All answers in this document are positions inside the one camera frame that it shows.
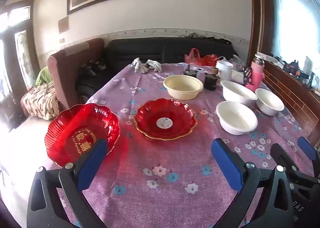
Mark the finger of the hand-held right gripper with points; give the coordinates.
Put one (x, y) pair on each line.
(283, 154)
(308, 147)

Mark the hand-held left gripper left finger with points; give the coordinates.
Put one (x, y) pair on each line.
(93, 163)

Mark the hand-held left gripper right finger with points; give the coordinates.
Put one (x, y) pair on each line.
(226, 165)

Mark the red plate with gold print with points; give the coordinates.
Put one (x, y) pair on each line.
(75, 123)

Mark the cream plastic bowl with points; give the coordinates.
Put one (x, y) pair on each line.
(182, 88)

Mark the white bowl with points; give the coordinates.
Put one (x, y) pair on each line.
(235, 118)
(237, 91)
(268, 100)

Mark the purple floral tablecloth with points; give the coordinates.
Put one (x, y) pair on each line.
(162, 158)

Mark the red plate with white sticker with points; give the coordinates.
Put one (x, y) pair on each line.
(150, 118)

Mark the patterned blanket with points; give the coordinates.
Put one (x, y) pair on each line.
(40, 103)

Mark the windowsill clutter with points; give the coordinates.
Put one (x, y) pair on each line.
(295, 67)

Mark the pink knit-sleeved bottle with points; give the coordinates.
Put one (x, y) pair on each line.
(258, 75)

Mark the black motor with red label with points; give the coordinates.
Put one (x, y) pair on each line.
(211, 80)

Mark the white plastic jar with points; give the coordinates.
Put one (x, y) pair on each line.
(225, 70)

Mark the brown armchair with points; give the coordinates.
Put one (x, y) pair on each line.
(65, 68)

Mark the green cloth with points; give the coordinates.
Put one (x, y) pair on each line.
(43, 75)

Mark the clear plastic bag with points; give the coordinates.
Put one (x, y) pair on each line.
(237, 62)

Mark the red plastic bag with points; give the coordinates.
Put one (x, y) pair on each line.
(200, 58)

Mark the black sofa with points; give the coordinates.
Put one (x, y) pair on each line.
(140, 50)

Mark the wooden glazed door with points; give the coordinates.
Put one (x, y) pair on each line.
(25, 50)

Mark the window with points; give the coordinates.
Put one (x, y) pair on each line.
(292, 13)

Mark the wooden wall panel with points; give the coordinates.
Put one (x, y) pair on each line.
(292, 98)

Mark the small wall plaque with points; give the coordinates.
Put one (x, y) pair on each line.
(63, 24)

